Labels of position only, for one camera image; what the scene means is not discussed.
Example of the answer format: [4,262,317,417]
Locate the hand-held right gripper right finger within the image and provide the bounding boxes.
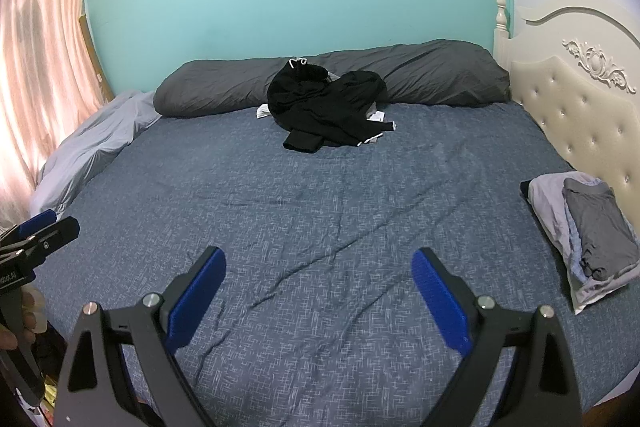
[411,248,583,427]

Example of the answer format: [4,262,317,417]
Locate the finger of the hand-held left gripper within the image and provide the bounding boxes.
[0,216,81,265]
[10,209,57,240]

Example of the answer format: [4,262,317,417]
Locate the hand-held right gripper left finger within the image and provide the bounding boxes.
[52,246,227,427]

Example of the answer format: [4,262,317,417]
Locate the black sweater with white trim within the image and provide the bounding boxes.
[266,57,398,154]

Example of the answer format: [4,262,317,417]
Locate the person's left hand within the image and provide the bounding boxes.
[0,284,48,353]

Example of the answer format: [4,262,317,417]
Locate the light grey duvet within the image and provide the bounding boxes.
[29,89,163,220]

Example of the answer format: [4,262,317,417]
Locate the bed with blue patterned sheet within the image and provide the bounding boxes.
[30,99,640,427]

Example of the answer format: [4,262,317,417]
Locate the pink curtain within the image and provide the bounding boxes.
[0,0,116,228]

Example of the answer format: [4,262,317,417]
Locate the folded dark grey shirt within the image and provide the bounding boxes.
[562,177,638,280]

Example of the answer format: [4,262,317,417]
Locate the long dark grey pillow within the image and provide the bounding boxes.
[154,39,511,118]

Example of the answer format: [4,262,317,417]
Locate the cream tufted headboard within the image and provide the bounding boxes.
[492,0,640,238]

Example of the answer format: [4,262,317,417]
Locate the wooden window frame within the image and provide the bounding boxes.
[79,14,115,102]

